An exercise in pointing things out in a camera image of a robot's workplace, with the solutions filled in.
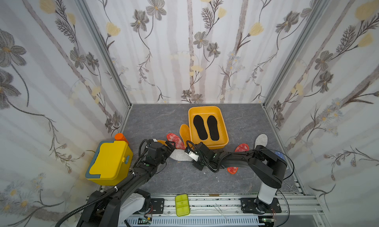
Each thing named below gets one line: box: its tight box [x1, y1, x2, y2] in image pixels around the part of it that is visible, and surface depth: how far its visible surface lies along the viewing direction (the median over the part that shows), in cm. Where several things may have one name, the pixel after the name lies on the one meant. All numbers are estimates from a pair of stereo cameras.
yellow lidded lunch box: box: [84, 140, 134, 187], surface depth 76 cm
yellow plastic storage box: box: [188, 105, 229, 150], surface depth 106 cm
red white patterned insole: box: [166, 133, 186, 150], surface depth 100 cm
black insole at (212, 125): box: [207, 115, 220, 142], surface depth 107 cm
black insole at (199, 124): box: [193, 114, 208, 141], surface depth 107 cm
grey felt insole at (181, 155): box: [169, 149, 193, 162], surface depth 91 cm
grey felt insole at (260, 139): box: [253, 133, 268, 151], surface depth 101 cm
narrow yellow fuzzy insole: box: [179, 123, 192, 149], surface depth 104 cm
